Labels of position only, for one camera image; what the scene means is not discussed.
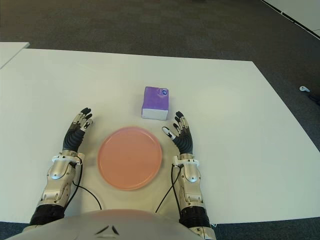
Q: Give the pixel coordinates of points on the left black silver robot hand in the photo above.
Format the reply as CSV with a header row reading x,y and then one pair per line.
x,y
73,138

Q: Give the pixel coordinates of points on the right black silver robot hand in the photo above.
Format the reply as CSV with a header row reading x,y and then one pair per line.
x,y
184,141

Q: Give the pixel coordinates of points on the purple tissue paper pack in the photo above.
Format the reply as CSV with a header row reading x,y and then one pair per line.
x,y
156,102

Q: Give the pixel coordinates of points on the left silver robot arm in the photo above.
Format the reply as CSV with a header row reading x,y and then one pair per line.
x,y
58,172

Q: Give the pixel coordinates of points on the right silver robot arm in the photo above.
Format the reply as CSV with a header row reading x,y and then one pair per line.
x,y
191,180

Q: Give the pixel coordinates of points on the pink round plate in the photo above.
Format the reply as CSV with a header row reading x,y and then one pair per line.
x,y
130,158

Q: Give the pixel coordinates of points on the grey robot torso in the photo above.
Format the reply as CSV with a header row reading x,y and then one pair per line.
x,y
105,225

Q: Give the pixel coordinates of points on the white side table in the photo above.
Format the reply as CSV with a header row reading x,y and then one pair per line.
x,y
11,51

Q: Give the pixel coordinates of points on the white controller on floor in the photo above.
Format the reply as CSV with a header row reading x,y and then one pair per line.
x,y
304,88

